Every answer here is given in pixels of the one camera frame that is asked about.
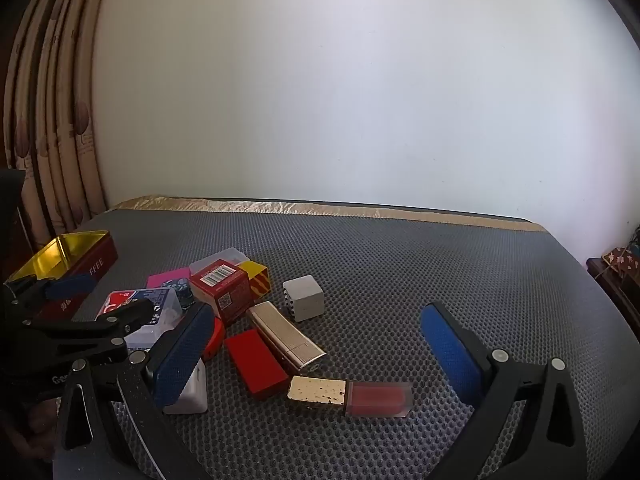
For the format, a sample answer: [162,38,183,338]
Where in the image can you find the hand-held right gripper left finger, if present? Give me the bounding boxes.
[52,302,216,480]

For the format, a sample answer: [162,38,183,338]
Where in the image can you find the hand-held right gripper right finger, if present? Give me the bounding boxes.
[420,302,591,480]

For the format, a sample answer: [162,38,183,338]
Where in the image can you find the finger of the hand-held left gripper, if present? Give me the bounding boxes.
[4,274,98,311]
[16,299,156,361]

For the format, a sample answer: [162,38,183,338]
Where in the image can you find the red tin box gold interior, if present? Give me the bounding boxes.
[10,230,119,328]

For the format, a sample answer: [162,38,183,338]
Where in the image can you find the orange-red rounded case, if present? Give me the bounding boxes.
[202,316,226,361]

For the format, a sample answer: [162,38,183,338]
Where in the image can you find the clear case blue-red cards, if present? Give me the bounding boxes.
[96,287,183,353]

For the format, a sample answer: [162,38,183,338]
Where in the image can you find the small white box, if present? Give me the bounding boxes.
[162,357,208,416]

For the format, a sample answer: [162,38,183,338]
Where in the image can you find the pink rectangular box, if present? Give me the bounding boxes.
[146,267,192,289]

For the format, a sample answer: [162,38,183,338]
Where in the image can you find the blue patterned keychain case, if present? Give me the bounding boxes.
[172,282,196,308]

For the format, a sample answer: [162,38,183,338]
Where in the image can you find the red rectangular box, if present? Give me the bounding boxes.
[223,330,291,401]

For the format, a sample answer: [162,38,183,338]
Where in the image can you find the red cardboard box white label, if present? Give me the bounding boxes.
[190,259,251,326]

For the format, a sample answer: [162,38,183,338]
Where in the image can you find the gold lipstick tube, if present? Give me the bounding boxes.
[245,301,328,373]

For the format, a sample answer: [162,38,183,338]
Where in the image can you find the pink lip gloss gold cap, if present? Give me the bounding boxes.
[286,375,415,418]

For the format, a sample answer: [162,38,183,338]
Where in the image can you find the clear case with red insert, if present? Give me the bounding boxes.
[189,247,251,276]

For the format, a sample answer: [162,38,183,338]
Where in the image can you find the yellow red-striped box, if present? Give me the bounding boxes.
[237,260,273,303]

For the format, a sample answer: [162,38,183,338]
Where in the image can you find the white cube black stripes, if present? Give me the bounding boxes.
[282,275,326,323]

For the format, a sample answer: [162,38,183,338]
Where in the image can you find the person's left hand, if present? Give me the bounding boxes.
[0,401,57,462]

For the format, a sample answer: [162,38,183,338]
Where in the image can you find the grey mesh mat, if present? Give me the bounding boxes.
[70,205,640,480]

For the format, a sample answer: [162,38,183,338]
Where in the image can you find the beige patterned curtain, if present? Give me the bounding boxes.
[2,0,116,241]

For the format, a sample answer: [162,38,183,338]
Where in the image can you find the wooden side table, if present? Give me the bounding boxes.
[585,255,640,341]

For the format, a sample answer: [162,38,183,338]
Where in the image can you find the floral patterned cloth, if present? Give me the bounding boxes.
[602,246,640,277]

